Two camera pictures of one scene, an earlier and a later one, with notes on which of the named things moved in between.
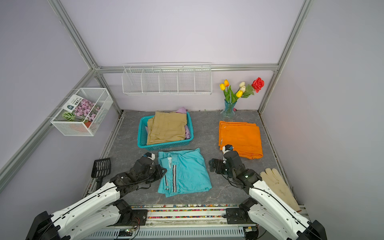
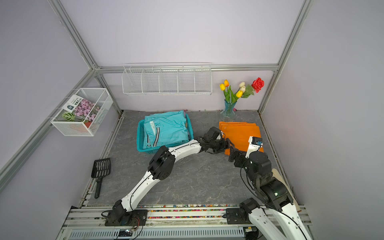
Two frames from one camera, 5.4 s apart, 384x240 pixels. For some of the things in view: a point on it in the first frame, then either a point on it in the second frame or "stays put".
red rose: (258, 84) stays put
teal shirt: (186, 171) -> (163, 129)
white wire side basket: (84, 112) stays put
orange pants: (245, 137) stays put
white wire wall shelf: (177, 80) stays put
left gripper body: (153, 174) -> (218, 145)
